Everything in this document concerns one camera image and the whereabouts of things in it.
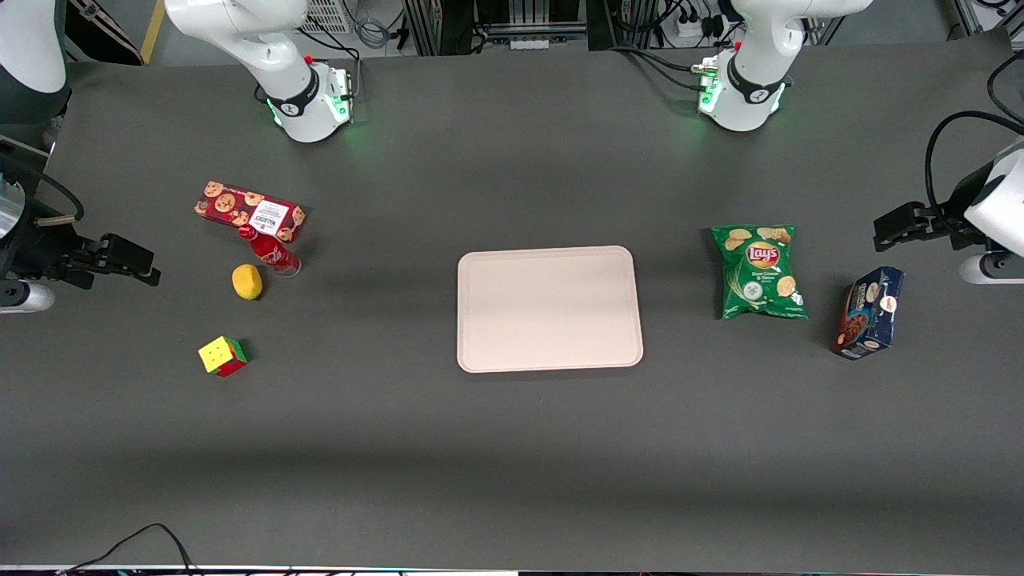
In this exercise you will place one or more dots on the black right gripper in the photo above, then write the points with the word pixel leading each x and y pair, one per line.
pixel 38 245

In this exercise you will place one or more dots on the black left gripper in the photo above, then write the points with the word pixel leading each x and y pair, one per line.
pixel 946 223

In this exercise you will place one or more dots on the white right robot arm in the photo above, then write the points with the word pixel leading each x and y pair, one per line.
pixel 308 100

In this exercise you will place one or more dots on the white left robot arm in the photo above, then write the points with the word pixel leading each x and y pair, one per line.
pixel 748 92

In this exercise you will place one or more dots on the cream plastic tray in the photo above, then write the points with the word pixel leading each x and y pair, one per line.
pixel 549 309

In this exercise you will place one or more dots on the blue chocolate cookie box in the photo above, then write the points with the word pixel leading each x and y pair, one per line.
pixel 868 314

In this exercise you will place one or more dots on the yellow lemon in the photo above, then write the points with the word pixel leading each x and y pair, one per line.
pixel 247 282

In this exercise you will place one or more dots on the red cookie box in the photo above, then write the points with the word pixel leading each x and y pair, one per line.
pixel 248 210

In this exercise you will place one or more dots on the colourful Rubik's cube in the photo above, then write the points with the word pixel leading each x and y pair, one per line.
pixel 222 356

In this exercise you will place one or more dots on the green Lays chips bag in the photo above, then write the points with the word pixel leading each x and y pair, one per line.
pixel 758 272

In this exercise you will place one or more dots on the red soda can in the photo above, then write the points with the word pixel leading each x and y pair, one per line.
pixel 276 254

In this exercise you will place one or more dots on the white power strip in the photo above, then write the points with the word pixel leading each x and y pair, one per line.
pixel 688 28

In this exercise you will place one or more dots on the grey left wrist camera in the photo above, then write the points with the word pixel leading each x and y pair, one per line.
pixel 992 269

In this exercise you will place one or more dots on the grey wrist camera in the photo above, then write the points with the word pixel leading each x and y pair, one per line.
pixel 24 298
pixel 992 269

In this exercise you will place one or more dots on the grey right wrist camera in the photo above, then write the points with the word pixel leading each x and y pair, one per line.
pixel 24 298

